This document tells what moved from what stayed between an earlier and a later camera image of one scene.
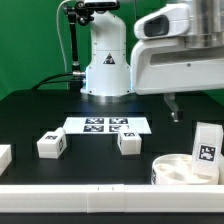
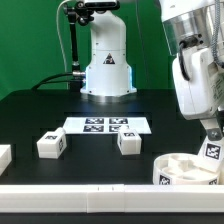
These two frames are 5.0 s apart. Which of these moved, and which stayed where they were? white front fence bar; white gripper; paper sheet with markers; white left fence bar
Moved: white gripper
Stayed: white front fence bar; white left fence bar; paper sheet with markers
